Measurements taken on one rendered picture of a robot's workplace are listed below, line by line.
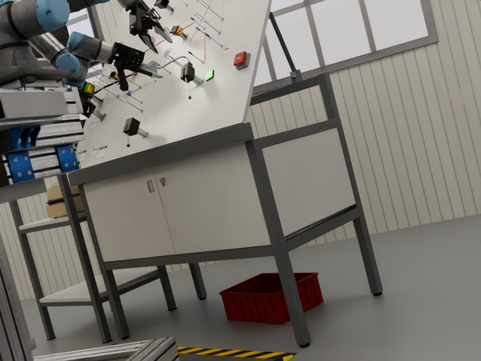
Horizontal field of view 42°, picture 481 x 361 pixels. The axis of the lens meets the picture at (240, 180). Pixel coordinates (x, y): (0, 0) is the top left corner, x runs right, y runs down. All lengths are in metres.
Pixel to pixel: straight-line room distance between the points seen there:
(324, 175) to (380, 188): 1.61
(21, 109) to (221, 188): 0.98
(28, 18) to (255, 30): 0.93
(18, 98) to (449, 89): 2.93
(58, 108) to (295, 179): 1.01
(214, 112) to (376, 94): 1.89
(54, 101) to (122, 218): 1.22
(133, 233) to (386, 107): 1.94
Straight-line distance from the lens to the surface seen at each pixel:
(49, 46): 2.26
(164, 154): 2.59
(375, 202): 4.22
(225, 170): 2.42
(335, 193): 2.66
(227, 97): 2.42
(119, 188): 2.94
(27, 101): 1.76
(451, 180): 4.16
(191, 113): 2.55
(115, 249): 3.09
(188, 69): 2.57
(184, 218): 2.65
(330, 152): 2.68
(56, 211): 3.40
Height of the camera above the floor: 0.80
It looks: 3 degrees down
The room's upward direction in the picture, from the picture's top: 15 degrees counter-clockwise
